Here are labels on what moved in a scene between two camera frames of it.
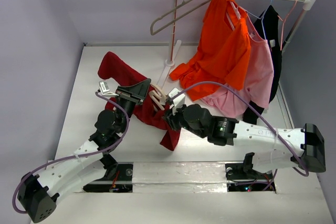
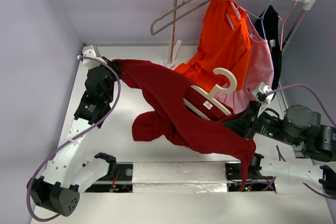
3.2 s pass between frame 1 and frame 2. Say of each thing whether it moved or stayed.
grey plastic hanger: stayed
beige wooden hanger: moved
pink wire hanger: stayed
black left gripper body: moved
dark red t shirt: moved
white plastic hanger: stayed
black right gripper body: moved
